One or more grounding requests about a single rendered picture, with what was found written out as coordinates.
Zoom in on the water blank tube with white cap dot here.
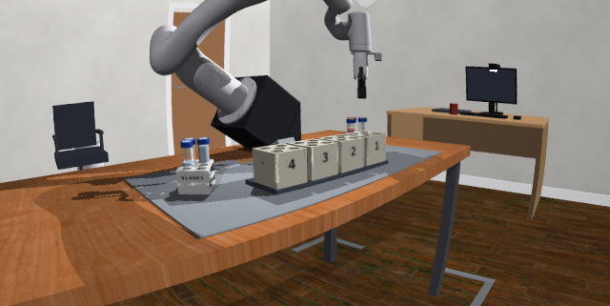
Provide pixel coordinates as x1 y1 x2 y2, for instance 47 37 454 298
197 137 210 163

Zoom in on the white tube rack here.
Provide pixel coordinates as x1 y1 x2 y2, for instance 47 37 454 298
176 159 215 194

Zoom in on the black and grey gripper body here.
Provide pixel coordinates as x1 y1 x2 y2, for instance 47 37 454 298
351 51 370 80

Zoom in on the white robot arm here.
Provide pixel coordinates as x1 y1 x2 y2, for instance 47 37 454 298
150 0 382 124

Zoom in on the cream bucket adapter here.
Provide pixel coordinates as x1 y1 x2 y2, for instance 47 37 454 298
344 131 386 166
287 139 338 181
253 144 308 190
317 134 364 173

